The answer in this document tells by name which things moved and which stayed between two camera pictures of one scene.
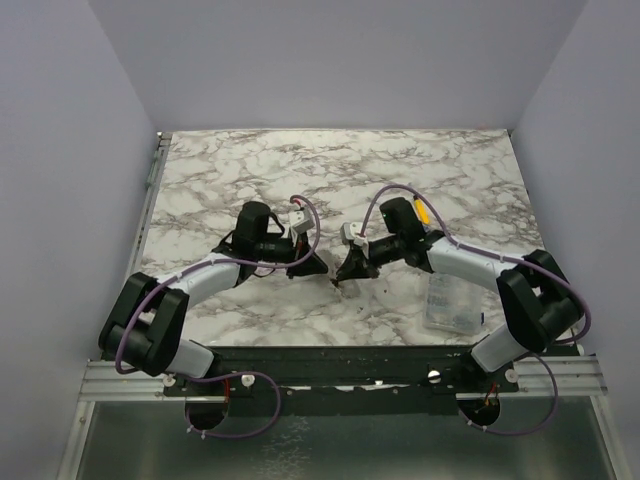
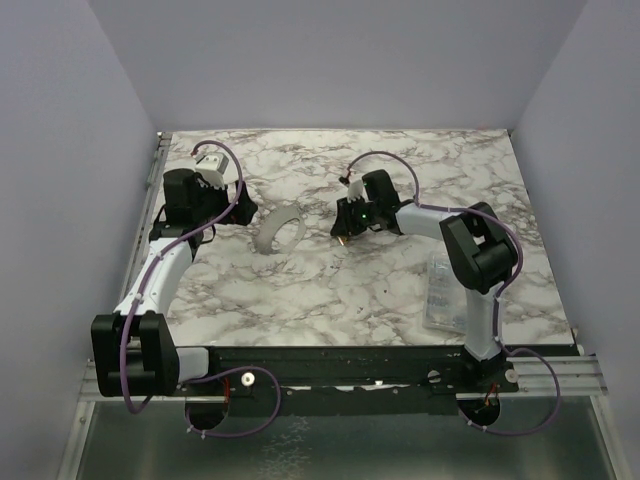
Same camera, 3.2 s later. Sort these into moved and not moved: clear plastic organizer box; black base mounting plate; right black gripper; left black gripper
Moved: left black gripper; right black gripper
Not moved: clear plastic organizer box; black base mounting plate
